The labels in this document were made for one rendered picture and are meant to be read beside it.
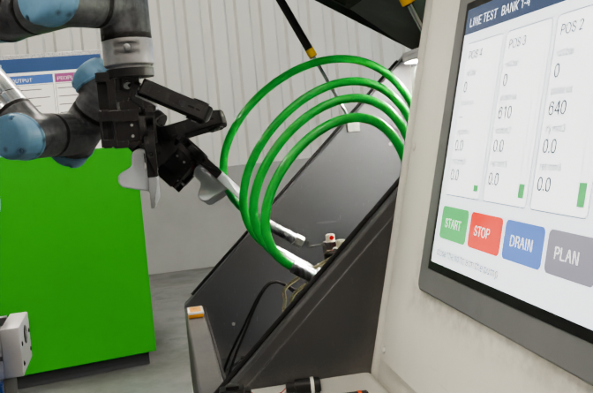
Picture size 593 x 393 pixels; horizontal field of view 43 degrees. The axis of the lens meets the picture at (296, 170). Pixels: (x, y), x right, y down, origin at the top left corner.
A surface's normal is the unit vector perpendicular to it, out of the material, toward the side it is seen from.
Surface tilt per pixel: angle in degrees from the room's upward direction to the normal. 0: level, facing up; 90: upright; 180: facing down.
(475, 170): 76
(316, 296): 90
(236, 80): 90
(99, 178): 90
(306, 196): 90
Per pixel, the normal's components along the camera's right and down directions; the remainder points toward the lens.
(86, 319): 0.36, 0.02
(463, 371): -0.97, -0.14
